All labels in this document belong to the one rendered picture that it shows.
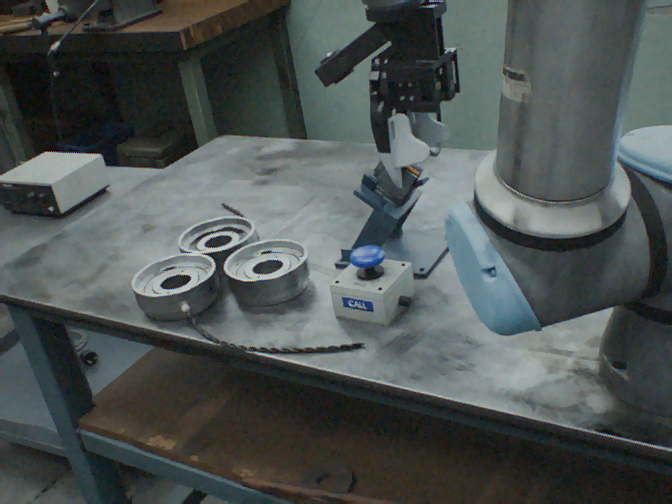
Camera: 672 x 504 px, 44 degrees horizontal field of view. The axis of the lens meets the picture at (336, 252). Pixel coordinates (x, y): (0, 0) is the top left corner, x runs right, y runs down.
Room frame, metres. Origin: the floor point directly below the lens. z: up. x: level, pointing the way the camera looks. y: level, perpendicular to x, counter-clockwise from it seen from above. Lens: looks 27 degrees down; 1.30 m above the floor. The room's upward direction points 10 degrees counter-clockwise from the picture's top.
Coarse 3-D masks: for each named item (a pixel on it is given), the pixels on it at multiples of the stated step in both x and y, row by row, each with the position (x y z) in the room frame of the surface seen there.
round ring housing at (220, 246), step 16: (208, 224) 1.06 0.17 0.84; (224, 224) 1.06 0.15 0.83; (240, 224) 1.05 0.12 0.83; (192, 240) 1.03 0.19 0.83; (208, 240) 1.03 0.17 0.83; (224, 240) 1.03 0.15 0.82; (256, 240) 1.01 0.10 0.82; (208, 256) 0.96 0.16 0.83; (224, 256) 0.96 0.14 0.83; (224, 272) 0.97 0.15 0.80
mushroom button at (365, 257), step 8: (360, 248) 0.83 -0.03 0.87; (368, 248) 0.83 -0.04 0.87; (376, 248) 0.82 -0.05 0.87; (352, 256) 0.82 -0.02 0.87; (360, 256) 0.81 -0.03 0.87; (368, 256) 0.81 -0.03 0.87; (376, 256) 0.81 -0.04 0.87; (384, 256) 0.81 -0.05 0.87; (352, 264) 0.81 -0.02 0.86; (360, 264) 0.80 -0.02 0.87; (368, 264) 0.80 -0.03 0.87; (376, 264) 0.80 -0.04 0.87; (368, 272) 0.82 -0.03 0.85
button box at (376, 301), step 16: (352, 272) 0.83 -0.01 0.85; (384, 272) 0.82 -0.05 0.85; (400, 272) 0.81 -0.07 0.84; (336, 288) 0.81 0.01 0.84; (352, 288) 0.80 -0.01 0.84; (368, 288) 0.79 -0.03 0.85; (384, 288) 0.78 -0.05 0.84; (400, 288) 0.80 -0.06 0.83; (336, 304) 0.81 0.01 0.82; (352, 304) 0.80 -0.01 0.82; (368, 304) 0.78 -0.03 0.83; (384, 304) 0.77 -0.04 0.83; (400, 304) 0.79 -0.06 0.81; (352, 320) 0.80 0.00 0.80; (368, 320) 0.79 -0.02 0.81; (384, 320) 0.77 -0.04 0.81
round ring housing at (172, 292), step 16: (176, 256) 0.97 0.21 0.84; (192, 256) 0.96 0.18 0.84; (144, 272) 0.94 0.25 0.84; (160, 272) 0.95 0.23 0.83; (176, 272) 0.94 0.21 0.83; (192, 272) 0.94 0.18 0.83; (208, 272) 0.93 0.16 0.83; (144, 288) 0.92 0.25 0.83; (160, 288) 0.91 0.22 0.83; (176, 288) 0.94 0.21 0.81; (192, 288) 0.87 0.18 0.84; (208, 288) 0.89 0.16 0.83; (144, 304) 0.88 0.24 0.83; (160, 304) 0.87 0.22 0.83; (176, 304) 0.87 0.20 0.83; (192, 304) 0.87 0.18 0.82; (208, 304) 0.89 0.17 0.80; (160, 320) 0.88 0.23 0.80
